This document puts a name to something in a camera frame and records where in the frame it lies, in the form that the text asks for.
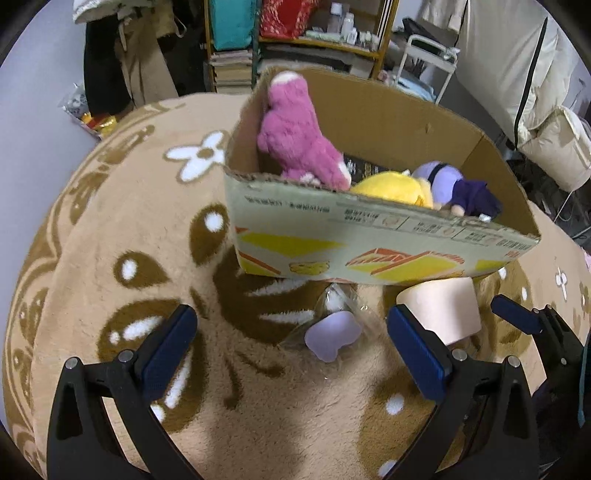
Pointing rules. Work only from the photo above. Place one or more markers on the red patterned bag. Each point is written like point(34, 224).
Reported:
point(285, 19)

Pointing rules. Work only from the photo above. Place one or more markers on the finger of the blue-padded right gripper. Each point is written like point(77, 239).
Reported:
point(483, 424)

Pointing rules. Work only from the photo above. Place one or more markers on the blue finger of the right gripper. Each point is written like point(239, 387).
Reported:
point(521, 318)

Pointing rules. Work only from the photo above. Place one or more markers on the snack bag on floor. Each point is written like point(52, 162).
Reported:
point(75, 105)

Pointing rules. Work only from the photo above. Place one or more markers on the teal bag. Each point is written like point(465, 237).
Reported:
point(232, 23)

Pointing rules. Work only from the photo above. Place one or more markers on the beige trench coat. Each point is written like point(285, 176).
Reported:
point(143, 65)

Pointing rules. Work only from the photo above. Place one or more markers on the white rolling cart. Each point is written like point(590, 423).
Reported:
point(420, 54)

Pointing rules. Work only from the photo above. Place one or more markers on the pink sponge block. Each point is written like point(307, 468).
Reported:
point(447, 307)

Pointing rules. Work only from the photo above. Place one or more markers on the purple-haired doll plush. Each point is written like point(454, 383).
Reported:
point(451, 190)

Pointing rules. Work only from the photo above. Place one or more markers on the yellow bear plush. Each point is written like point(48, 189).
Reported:
point(396, 187)

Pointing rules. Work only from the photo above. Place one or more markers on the lavender pads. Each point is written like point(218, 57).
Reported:
point(340, 325)

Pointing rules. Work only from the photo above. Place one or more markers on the wooden bookshelf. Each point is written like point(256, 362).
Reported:
point(355, 33)

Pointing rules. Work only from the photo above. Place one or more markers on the white puffer jacket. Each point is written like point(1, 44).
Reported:
point(85, 11)

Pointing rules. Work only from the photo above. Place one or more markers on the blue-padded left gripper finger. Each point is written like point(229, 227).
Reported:
point(81, 441)

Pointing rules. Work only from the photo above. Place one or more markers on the cream pillow bag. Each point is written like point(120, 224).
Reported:
point(560, 146)

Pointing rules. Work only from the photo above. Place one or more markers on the cardboard box with yellow print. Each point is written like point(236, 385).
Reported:
point(284, 228)

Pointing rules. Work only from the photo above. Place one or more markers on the stack of books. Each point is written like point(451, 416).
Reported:
point(231, 71)

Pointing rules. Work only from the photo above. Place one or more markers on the cream folded mattress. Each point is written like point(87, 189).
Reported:
point(517, 62)

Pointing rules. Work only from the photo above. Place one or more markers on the beige butterfly pattern rug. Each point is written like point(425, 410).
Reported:
point(142, 227)

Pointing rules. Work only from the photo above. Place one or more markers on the pink fuzzy plush toy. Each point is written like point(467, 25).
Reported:
point(291, 135)

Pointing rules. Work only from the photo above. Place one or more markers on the black Face tissue pack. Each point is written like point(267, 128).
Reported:
point(360, 169)

